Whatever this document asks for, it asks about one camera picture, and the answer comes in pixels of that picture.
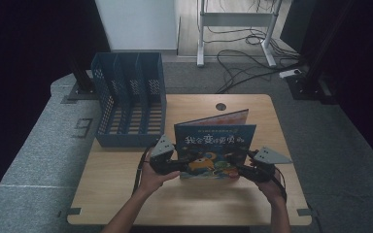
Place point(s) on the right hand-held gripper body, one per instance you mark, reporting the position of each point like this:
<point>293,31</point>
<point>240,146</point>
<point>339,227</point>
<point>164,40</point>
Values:
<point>265,165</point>

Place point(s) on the white power strip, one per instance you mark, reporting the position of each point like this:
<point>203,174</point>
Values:
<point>289,73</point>

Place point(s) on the blue perforated file rack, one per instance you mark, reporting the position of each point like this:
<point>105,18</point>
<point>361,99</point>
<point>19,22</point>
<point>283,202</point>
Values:
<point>128,129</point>

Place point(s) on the white partition panel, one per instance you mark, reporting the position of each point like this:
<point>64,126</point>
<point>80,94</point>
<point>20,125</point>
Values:
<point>139,26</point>

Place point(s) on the white metal desk frame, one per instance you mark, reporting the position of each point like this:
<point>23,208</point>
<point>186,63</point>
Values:
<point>236,19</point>

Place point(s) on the person's left hand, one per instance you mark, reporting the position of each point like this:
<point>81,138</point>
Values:
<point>153,181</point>

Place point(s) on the person's right hand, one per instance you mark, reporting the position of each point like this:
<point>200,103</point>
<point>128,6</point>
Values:
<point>270,189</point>

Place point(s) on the black stand with base plate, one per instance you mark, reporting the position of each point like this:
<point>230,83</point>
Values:
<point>307,85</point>
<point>82,87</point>

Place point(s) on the blue cartoon picture book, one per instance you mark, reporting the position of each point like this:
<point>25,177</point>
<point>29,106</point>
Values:
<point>213,142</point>

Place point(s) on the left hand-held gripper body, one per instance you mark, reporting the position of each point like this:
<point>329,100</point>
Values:
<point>163,161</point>

